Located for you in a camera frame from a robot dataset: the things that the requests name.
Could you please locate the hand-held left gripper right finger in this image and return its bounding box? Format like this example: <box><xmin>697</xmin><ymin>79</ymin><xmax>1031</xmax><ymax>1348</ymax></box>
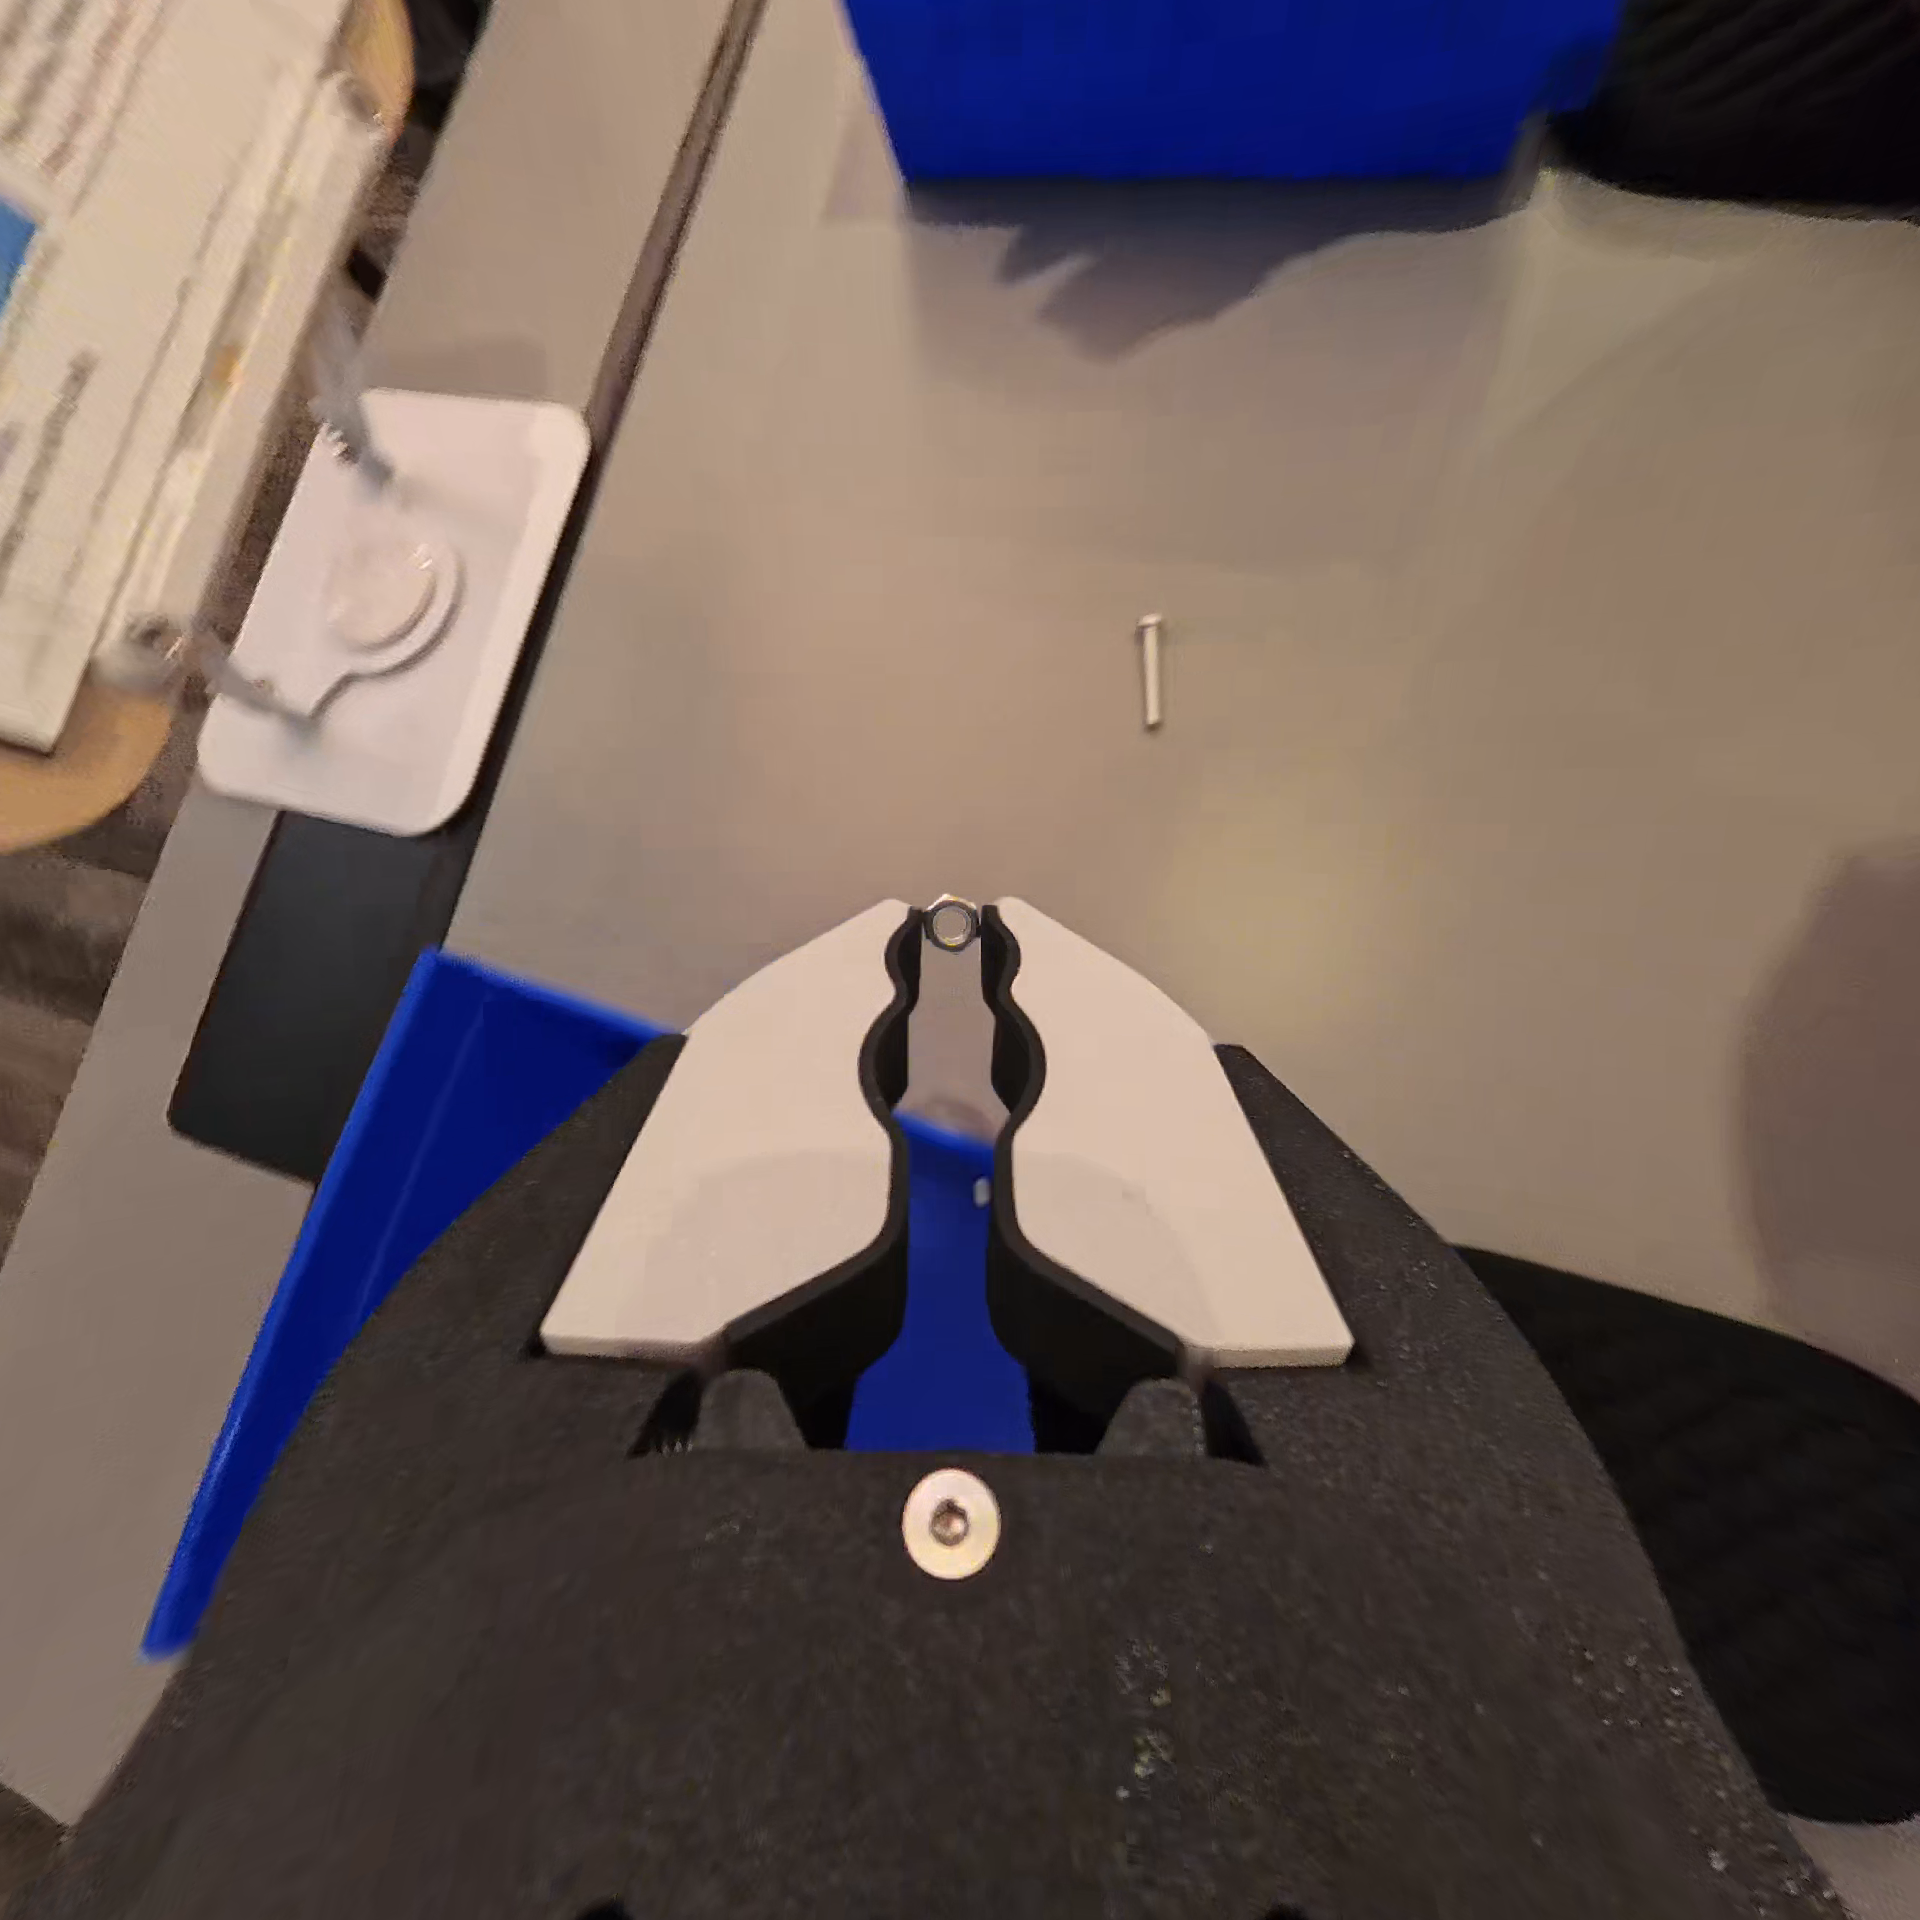
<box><xmin>976</xmin><ymin>895</ymin><xmax>1354</xmax><ymax>1368</ymax></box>

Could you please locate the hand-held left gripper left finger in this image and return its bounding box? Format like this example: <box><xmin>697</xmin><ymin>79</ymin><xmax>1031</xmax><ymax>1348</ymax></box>
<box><xmin>537</xmin><ymin>895</ymin><xmax>920</xmax><ymax>1368</ymax></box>

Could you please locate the blue plastic bin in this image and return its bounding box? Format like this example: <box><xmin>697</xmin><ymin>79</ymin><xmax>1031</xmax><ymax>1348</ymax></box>
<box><xmin>140</xmin><ymin>948</ymin><xmax>1038</xmax><ymax>1658</ymax></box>
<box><xmin>842</xmin><ymin>0</ymin><xmax>1625</xmax><ymax>184</ymax></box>

